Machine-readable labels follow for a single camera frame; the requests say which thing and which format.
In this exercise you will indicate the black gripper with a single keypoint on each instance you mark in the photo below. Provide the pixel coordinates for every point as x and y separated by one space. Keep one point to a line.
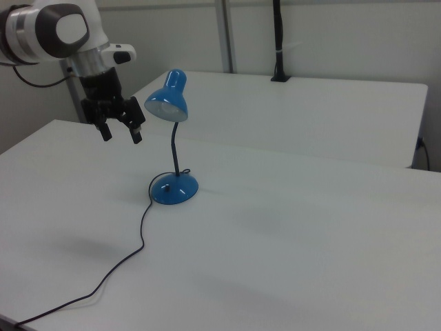
103 93

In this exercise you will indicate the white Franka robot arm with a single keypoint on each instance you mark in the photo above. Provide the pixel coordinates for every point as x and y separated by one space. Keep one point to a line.
51 31

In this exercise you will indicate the blue desk lamp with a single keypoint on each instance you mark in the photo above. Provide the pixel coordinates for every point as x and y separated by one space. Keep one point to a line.
170 138

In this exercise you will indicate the grey metal partition post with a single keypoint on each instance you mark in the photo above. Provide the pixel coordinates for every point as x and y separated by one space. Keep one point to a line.
226 34

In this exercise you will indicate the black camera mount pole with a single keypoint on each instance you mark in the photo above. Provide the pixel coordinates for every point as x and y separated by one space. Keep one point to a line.
279 41

